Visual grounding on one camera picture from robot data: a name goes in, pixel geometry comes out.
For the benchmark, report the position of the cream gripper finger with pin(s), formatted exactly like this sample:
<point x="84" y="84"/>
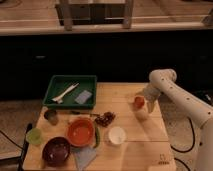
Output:
<point x="150" y="106"/>

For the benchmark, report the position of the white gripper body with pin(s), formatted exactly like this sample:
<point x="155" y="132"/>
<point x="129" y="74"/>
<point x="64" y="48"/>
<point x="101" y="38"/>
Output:
<point x="150" y="93"/>

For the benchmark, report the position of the red apple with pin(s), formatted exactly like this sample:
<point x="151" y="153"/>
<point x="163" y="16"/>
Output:
<point x="139" y="102"/>

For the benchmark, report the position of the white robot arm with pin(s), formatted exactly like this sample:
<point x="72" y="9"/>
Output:
<point x="163" y="81"/>

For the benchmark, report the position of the white paper cup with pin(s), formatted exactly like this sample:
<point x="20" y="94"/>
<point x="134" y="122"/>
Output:
<point x="117" y="135"/>

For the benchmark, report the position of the small dark metal cup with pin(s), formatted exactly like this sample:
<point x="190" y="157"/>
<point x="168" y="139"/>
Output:
<point x="51" y="116"/>

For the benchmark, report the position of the light green cup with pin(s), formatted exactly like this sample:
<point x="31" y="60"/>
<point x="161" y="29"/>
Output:
<point x="34" y="136"/>

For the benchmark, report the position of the bunch of dark grapes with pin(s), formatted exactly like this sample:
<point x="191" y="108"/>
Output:
<point x="105" y="119"/>

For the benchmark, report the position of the green chili pepper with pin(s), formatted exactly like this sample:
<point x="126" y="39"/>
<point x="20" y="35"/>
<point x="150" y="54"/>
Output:
<point x="97" y="137"/>

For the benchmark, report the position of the grey sponge in tray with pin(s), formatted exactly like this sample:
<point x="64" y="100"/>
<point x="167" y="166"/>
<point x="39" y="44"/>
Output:
<point x="83" y="97"/>

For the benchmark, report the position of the orange bowl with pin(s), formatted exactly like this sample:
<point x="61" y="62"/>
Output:
<point x="80" y="132"/>

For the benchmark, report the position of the grey blue cloth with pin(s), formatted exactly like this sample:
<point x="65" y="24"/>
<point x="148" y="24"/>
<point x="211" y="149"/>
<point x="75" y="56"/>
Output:
<point x="83" y="156"/>

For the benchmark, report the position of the green plastic tray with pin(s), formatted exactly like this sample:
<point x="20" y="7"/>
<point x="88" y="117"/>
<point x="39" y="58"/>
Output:
<point x="71" y="92"/>

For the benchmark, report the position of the white plastic fork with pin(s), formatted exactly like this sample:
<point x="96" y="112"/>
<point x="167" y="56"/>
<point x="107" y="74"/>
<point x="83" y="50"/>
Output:
<point x="59" y="98"/>

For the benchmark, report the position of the dark purple bowl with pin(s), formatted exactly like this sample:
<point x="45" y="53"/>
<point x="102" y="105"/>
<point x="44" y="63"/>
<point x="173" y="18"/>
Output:
<point x="56" y="151"/>

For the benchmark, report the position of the wooden stool legs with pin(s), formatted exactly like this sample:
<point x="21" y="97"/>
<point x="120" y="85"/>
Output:
<point x="84" y="13"/>

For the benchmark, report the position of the dark handled knife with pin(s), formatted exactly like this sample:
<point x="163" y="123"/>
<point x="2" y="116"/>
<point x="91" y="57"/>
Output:
<point x="84" y="113"/>

